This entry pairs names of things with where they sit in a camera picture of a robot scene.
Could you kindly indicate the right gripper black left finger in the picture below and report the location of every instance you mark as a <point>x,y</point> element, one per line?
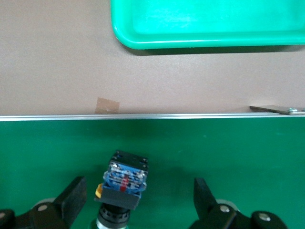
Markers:
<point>71,205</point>

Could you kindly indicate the green-capped push button switch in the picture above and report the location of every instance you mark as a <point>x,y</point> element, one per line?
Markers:
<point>124,179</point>

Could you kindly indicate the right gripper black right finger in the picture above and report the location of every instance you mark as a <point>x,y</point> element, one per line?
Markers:
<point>205,207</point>

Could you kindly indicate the brown tape piece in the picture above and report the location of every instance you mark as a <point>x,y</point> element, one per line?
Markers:
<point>107,105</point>

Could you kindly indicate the green plastic tray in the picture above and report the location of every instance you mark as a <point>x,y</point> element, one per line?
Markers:
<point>202,19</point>

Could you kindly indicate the green conveyor belt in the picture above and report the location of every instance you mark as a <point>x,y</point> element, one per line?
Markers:
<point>214,155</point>

